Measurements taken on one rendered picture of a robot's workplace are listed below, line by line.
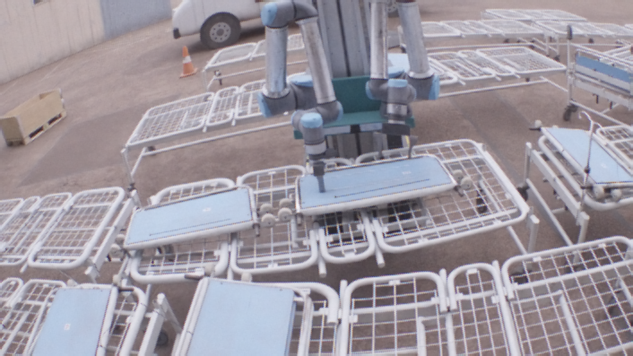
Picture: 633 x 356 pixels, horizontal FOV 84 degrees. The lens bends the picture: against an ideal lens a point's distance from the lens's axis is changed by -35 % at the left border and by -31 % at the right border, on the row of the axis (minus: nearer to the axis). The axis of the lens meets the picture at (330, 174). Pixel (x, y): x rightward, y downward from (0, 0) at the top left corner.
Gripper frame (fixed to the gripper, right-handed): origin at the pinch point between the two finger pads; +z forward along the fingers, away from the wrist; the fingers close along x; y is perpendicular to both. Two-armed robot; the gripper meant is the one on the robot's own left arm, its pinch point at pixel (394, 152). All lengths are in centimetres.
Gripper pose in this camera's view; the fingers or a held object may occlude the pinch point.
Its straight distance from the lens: 224.0
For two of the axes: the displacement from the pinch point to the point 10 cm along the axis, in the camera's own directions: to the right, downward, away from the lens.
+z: -0.6, 9.9, 1.1
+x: 9.8, 0.8, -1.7
